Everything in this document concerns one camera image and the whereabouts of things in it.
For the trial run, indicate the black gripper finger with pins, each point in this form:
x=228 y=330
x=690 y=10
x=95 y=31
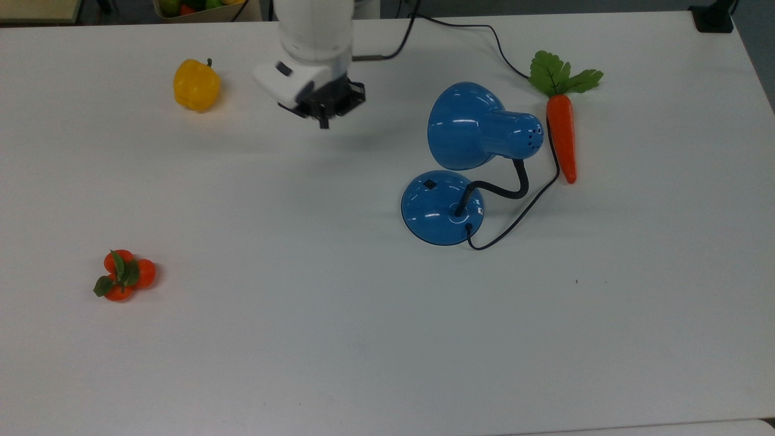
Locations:
x=324 y=121
x=311 y=111

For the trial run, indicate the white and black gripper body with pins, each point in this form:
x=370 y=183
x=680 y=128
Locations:
x=290 y=82

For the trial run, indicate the blue desk lamp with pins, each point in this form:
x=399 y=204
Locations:
x=466 y=124

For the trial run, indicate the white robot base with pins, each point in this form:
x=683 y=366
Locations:
x=367 y=8

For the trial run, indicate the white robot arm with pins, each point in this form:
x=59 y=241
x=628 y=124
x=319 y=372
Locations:
x=313 y=27

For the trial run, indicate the yellow toy bell pepper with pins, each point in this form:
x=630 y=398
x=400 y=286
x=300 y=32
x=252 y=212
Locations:
x=195 y=85

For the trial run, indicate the beige fruit basket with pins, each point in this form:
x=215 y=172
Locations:
x=209 y=14

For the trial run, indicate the red toy fruit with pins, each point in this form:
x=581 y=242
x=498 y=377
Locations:
x=187 y=9

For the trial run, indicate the green toy fruit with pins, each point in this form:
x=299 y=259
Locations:
x=170 y=6

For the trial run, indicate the orange toy carrot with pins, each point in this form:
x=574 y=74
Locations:
x=562 y=130

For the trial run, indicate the toy tangerine cluster with leaves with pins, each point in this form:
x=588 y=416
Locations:
x=121 y=275

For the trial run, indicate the wooden side table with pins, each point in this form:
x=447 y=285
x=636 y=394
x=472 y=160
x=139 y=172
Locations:
x=36 y=9

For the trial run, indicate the black table clamp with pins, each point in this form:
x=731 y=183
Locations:
x=713 y=17

